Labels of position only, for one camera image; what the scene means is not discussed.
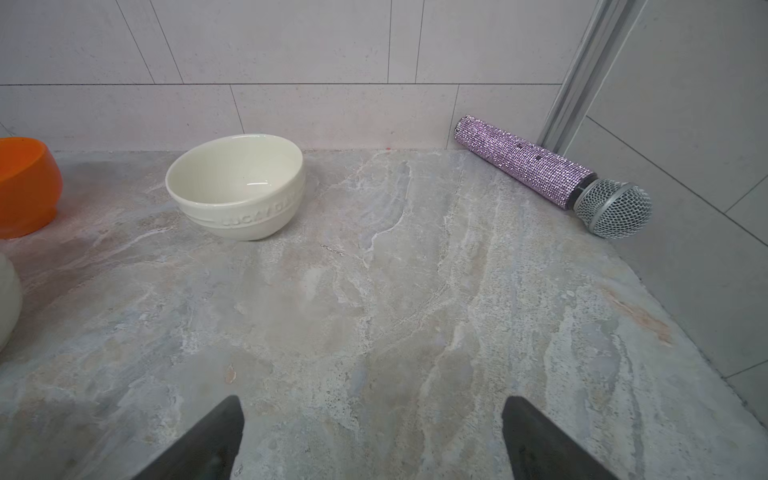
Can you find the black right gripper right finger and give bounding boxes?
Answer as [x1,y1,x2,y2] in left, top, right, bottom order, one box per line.
[501,396,617,480]

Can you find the orange plastic bowl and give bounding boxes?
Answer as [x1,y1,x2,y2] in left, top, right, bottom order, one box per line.
[1,137,63,239]

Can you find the cream ceramic bowl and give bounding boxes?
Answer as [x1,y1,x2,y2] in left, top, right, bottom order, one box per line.
[165,134,306,241]
[0,255,23,350]

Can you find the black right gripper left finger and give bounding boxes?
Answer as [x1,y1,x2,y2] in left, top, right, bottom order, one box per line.
[134,395,245,480]

